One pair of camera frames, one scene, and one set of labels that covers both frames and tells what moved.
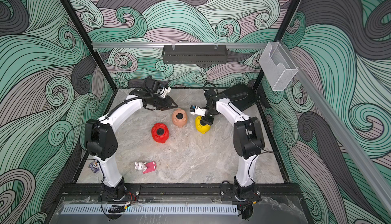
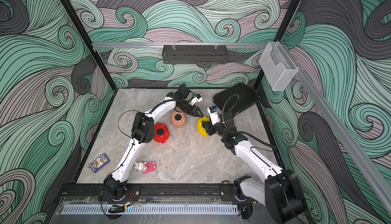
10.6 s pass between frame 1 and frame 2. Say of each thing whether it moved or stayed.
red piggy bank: stayed
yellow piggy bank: stayed
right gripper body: moved
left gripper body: moved
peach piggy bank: stayed
